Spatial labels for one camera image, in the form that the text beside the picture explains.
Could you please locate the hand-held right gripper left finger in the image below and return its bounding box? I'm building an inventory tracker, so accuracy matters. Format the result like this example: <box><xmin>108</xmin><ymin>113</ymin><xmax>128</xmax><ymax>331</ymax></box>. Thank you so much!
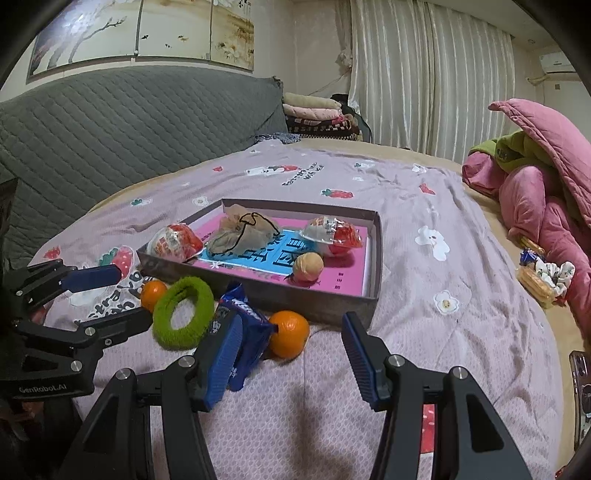
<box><xmin>58</xmin><ymin>314</ymin><xmax>245</xmax><ymax>480</ymax></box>

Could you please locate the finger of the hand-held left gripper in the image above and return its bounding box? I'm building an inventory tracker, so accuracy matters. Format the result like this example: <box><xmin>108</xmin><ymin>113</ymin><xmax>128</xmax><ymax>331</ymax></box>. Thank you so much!
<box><xmin>9</xmin><ymin>259</ymin><xmax>122</xmax><ymax>315</ymax></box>
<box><xmin>14</xmin><ymin>307</ymin><xmax>154</xmax><ymax>374</ymax></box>

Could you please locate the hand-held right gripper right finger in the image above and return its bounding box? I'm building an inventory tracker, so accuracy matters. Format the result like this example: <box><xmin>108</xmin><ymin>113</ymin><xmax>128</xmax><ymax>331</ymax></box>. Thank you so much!
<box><xmin>342</xmin><ymin>311</ymin><xmax>532</xmax><ymax>480</ymax></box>

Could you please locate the blue cookie packet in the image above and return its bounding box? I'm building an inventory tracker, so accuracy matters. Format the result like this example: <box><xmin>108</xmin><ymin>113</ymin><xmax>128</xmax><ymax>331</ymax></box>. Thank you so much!
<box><xmin>217</xmin><ymin>282</ymin><xmax>278</xmax><ymax>392</ymax></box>

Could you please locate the orange tangerine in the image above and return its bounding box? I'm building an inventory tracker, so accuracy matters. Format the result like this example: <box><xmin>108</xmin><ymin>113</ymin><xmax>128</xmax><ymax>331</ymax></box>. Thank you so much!
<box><xmin>140</xmin><ymin>279</ymin><xmax>169</xmax><ymax>313</ymax></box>
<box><xmin>268</xmin><ymin>311</ymin><xmax>310</xmax><ymax>360</ymax></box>

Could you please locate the green fuzzy hair ring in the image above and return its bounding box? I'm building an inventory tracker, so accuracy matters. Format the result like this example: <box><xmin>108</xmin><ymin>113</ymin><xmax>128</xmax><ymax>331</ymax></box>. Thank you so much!
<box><xmin>152</xmin><ymin>276</ymin><xmax>216</xmax><ymax>349</ymax></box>

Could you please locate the grey shallow cardboard box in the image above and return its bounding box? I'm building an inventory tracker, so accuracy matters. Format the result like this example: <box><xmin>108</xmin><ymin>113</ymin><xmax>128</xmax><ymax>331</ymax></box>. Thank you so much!
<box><xmin>136</xmin><ymin>198</ymin><xmax>384</xmax><ymax>326</ymax></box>

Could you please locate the red jelly pack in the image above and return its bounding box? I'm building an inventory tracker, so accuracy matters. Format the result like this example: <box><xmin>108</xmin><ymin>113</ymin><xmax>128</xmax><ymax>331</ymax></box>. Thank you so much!
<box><xmin>147</xmin><ymin>222</ymin><xmax>204</xmax><ymax>263</ymax></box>
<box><xmin>300</xmin><ymin>216</ymin><xmax>363</xmax><ymax>257</ymax></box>

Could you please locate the walnut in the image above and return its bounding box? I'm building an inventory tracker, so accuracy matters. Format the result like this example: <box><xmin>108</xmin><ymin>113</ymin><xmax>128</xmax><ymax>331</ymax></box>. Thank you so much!
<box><xmin>294</xmin><ymin>252</ymin><xmax>325</xmax><ymax>282</ymax></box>

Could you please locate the beige mesh drawstring pouch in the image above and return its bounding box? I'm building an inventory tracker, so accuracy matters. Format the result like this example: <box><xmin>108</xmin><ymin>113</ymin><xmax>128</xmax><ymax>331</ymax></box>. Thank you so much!
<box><xmin>206</xmin><ymin>202</ymin><xmax>281</xmax><ymax>261</ymax></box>

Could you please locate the pink and blue book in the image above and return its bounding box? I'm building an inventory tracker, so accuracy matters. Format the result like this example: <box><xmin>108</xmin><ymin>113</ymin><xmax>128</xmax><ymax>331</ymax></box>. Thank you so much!
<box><xmin>189</xmin><ymin>212</ymin><xmax>372</xmax><ymax>296</ymax></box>

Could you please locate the lilac strawberry print blanket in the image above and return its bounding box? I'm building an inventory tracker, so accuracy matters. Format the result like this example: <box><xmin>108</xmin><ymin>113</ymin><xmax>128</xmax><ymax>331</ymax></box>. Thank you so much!
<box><xmin>28</xmin><ymin>138</ymin><xmax>566</xmax><ymax>480</ymax></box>

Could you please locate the grey quilted headboard cover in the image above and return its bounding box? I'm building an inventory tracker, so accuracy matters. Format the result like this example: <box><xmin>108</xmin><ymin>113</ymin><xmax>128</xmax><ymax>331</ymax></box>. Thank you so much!
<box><xmin>0</xmin><ymin>65</ymin><xmax>289</xmax><ymax>273</ymax></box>

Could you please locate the yellow cracker packet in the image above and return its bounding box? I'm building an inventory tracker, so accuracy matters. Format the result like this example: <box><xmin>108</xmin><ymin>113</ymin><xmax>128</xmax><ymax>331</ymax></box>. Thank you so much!
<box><xmin>517</xmin><ymin>265</ymin><xmax>557</xmax><ymax>309</ymax></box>

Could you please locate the tan bed sheet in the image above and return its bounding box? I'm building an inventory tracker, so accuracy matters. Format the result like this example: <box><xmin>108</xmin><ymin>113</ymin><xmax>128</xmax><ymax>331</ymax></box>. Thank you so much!
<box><xmin>295</xmin><ymin>136</ymin><xmax>591</xmax><ymax>416</ymax></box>

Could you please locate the blue patterned cloth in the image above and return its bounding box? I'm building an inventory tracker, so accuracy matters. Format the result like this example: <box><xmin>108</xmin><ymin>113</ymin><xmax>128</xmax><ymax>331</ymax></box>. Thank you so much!
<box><xmin>252</xmin><ymin>132</ymin><xmax>302</xmax><ymax>145</ymax></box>

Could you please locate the smartphone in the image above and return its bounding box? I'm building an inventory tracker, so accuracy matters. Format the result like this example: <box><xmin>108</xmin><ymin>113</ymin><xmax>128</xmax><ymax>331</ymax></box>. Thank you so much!
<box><xmin>569</xmin><ymin>350</ymin><xmax>591</xmax><ymax>455</ymax></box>

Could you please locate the dark checkered folded blanket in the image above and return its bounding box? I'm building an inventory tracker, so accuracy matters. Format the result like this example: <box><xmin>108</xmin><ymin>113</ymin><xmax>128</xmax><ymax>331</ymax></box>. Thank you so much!
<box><xmin>285</xmin><ymin>115</ymin><xmax>363</xmax><ymax>141</ymax></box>

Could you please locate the black chair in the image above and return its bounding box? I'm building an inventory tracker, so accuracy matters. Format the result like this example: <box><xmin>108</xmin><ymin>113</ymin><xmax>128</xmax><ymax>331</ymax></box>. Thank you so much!
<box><xmin>330</xmin><ymin>93</ymin><xmax>374</xmax><ymax>144</ymax></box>

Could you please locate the pink folded blanket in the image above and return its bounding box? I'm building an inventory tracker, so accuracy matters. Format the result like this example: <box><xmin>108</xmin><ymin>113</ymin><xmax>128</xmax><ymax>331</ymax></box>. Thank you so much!
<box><xmin>283</xmin><ymin>104</ymin><xmax>345</xmax><ymax>121</ymax></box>

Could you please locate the green blanket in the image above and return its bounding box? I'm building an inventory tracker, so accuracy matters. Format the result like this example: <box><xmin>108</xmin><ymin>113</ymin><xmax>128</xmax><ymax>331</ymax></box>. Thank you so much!
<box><xmin>470</xmin><ymin>131</ymin><xmax>561</xmax><ymax>178</ymax></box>

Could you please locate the beige folded blanket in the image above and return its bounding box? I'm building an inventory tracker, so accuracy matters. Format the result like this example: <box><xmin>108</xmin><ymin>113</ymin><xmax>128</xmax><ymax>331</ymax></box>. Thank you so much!
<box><xmin>283</xmin><ymin>92</ymin><xmax>342</xmax><ymax>109</ymax></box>

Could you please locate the pink quilt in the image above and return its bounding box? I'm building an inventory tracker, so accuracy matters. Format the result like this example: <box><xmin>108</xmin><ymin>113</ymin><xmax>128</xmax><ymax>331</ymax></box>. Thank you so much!
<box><xmin>462</xmin><ymin>99</ymin><xmax>591</xmax><ymax>328</ymax></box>

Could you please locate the white curtain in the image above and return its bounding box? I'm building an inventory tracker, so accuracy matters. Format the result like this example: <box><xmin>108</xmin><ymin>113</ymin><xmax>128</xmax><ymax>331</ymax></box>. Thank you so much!
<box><xmin>346</xmin><ymin>0</ymin><xmax>515</xmax><ymax>164</ymax></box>

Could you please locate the white air conditioner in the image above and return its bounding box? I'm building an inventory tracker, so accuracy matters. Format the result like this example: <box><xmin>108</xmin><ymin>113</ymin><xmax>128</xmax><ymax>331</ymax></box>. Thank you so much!
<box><xmin>538</xmin><ymin>52</ymin><xmax>578</xmax><ymax>77</ymax></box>

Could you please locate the flower wall painting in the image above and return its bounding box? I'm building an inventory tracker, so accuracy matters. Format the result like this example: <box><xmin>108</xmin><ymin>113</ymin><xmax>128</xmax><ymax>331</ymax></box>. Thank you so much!
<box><xmin>25</xmin><ymin>0</ymin><xmax>257</xmax><ymax>84</ymax></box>

